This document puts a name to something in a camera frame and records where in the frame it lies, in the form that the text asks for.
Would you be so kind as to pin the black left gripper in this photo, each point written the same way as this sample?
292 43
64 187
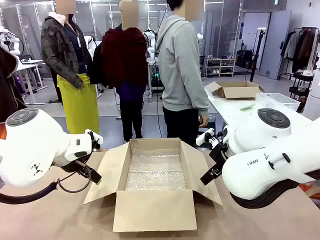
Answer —
71 166

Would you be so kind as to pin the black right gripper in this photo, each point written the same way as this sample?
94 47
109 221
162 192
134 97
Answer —
220 156

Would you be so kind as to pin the large cardboard box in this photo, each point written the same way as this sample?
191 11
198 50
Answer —
152 212

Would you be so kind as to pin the small cardboard box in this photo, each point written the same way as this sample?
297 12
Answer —
240 92

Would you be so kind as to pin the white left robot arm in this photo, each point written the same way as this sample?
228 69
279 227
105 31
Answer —
30 145

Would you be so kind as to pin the person right forearm grey sleeve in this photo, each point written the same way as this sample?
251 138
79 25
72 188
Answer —
202 102

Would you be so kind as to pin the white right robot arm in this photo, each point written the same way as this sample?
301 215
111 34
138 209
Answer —
262 162

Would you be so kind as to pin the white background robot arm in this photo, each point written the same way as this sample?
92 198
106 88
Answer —
16 42
150 37

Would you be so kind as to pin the person right hand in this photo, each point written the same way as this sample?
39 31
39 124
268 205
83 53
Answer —
204 120

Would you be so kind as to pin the black step stool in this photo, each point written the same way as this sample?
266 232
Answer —
212 121

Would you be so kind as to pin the clear bubble wrap sheet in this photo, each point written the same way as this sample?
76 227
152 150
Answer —
155 170

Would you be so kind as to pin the flat pale green object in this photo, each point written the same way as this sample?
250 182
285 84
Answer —
247 107

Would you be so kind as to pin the orange hanging garment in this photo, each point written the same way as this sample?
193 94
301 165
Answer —
2 132

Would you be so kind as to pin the white plastic basket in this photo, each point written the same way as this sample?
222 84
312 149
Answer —
277 100

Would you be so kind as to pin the computer tower with lights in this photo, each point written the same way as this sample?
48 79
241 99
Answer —
156 75

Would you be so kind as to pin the person in grey hoodie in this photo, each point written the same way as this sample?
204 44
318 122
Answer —
180 62

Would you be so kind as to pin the wooden shoe rack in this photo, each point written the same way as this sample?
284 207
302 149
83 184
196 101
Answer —
220 59

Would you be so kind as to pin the dark hanging jacket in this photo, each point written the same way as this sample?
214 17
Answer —
7 87

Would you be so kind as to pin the black suitcases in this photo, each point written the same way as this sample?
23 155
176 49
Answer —
245 58

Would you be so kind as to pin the mannequin in yellow skirt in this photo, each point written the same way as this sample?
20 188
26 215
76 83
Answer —
62 55

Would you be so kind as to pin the black tripod stand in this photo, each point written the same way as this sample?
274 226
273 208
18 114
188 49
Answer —
255 60

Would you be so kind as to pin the mannequin in maroon cloth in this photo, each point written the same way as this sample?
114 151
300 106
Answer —
125 55

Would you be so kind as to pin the white background desk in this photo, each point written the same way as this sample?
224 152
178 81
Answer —
27 65

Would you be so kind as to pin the black utility cart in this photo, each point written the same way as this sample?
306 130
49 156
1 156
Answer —
302 76

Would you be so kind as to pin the grey open door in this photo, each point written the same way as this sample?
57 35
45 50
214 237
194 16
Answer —
275 45

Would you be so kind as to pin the clothes rack with coats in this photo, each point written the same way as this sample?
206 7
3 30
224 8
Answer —
303 47

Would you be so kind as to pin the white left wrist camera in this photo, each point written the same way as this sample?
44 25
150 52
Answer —
96 139

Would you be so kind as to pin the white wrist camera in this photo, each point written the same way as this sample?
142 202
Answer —
96 139
203 138

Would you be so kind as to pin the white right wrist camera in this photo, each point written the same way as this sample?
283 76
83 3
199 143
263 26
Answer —
203 138

